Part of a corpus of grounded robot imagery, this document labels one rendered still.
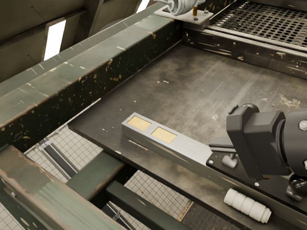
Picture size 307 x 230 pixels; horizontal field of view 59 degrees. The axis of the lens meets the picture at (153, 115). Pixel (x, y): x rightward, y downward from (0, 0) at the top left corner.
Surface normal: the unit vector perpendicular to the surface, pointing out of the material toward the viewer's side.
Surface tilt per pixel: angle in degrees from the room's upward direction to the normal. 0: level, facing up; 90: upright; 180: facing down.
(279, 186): 57
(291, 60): 90
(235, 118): 50
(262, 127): 35
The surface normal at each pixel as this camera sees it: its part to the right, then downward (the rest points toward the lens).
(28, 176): -0.04, -0.76
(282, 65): -0.58, 0.55
